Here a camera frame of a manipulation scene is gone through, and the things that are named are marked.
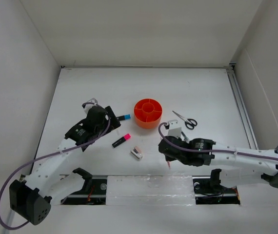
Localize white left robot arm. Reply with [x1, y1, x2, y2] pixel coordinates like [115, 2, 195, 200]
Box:
[9, 102, 120, 225]

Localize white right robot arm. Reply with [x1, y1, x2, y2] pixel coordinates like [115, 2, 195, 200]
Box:
[159, 136, 278, 192]

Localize blue highlighter marker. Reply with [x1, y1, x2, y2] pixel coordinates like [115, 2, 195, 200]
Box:
[117, 114, 131, 121]

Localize pink highlighter marker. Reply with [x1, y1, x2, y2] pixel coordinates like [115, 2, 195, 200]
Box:
[112, 134, 131, 148]

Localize orange round desk organizer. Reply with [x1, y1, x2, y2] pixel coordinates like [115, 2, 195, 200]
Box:
[134, 98, 162, 129]

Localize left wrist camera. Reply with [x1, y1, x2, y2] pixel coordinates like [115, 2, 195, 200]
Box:
[82, 98, 98, 114]

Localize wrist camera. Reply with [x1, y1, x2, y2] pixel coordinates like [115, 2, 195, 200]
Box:
[165, 119, 181, 138]
[82, 98, 98, 114]

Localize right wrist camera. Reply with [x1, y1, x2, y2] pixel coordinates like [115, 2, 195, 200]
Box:
[165, 119, 181, 138]

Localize black handled scissors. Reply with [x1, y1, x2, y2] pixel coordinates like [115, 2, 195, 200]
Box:
[172, 111, 198, 130]

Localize aluminium rail right side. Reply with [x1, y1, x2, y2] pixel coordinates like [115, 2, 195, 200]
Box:
[225, 63, 258, 149]

